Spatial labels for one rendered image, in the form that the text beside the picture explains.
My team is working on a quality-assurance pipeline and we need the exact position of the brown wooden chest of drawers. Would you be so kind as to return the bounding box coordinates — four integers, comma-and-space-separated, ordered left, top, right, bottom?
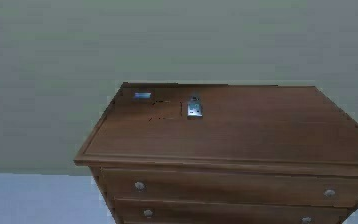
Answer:
73, 81, 358, 224

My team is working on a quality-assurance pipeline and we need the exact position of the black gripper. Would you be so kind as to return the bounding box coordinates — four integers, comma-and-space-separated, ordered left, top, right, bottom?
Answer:
147, 99, 184, 122

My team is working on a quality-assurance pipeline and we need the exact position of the small blue rectangular object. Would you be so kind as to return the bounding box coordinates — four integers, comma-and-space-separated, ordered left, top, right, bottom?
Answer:
133, 91, 153, 101

